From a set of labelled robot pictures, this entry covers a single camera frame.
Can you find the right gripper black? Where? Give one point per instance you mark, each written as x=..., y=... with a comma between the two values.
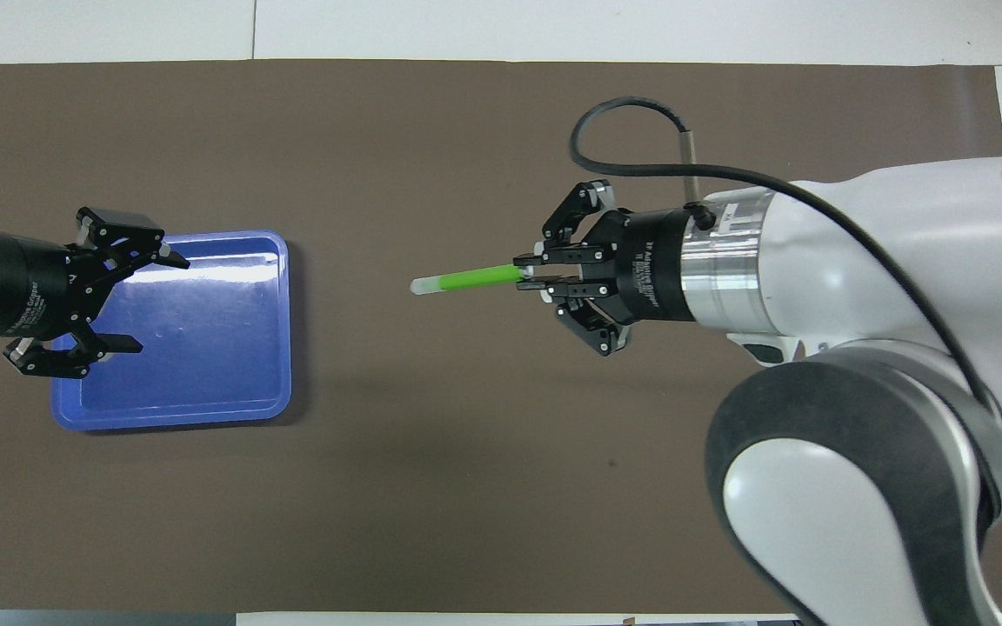
x=649, y=265

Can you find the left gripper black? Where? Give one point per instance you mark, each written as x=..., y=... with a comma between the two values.
x=31, y=287

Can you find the green pen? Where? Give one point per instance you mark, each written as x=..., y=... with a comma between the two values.
x=475, y=278

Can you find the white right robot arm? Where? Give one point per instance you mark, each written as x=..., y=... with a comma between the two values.
x=858, y=348

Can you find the blue plastic tray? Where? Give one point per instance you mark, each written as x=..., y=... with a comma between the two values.
x=205, y=348

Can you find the brown table mat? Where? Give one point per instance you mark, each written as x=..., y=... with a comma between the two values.
x=501, y=478

